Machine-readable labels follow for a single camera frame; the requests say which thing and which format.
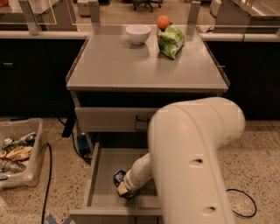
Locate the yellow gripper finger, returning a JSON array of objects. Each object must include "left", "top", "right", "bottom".
[{"left": 117, "top": 183, "right": 129, "bottom": 197}]

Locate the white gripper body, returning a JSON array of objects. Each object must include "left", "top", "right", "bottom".
[{"left": 124, "top": 158, "right": 152, "bottom": 192}]

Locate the blue pepsi can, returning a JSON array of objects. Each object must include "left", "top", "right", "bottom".
[{"left": 113, "top": 170, "right": 136, "bottom": 200}]

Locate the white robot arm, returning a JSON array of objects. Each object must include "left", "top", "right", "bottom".
[{"left": 118, "top": 97, "right": 245, "bottom": 224}]

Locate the open middle drawer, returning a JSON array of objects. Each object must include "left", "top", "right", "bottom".
[{"left": 70, "top": 143, "right": 162, "bottom": 224}]

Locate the closed top drawer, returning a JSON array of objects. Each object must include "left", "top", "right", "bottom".
[{"left": 75, "top": 107, "right": 158, "bottom": 132}]

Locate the grey drawer cabinet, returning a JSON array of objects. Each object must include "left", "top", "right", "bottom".
[{"left": 65, "top": 24, "right": 231, "bottom": 224}]

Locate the blue power adapter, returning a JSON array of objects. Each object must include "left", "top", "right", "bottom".
[{"left": 77, "top": 135, "right": 90, "bottom": 155}]

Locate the blue tape on floor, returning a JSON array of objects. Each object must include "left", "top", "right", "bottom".
[{"left": 45, "top": 214, "right": 73, "bottom": 224}]

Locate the clear plastic bin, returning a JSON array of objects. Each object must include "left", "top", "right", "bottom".
[{"left": 0, "top": 118, "right": 46, "bottom": 191}]

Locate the green chip bag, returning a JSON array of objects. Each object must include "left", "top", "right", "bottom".
[{"left": 157, "top": 25, "right": 186, "bottom": 60}]

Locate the white bowl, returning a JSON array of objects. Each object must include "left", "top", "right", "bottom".
[{"left": 125, "top": 24, "right": 151, "bottom": 45}]

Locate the orange fruit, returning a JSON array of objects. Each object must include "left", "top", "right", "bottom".
[{"left": 157, "top": 15, "right": 171, "bottom": 31}]

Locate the black office chair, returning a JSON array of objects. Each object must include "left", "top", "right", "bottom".
[{"left": 131, "top": 0, "right": 164, "bottom": 12}]

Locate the black floor cable left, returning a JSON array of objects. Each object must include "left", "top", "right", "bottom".
[{"left": 41, "top": 142, "right": 53, "bottom": 224}]

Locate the black floor cable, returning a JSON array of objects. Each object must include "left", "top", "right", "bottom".
[
  {"left": 226, "top": 188, "right": 258, "bottom": 219},
  {"left": 41, "top": 142, "right": 53, "bottom": 224}
]

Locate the black floor cable right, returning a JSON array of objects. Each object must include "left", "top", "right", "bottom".
[{"left": 226, "top": 188, "right": 258, "bottom": 219}]

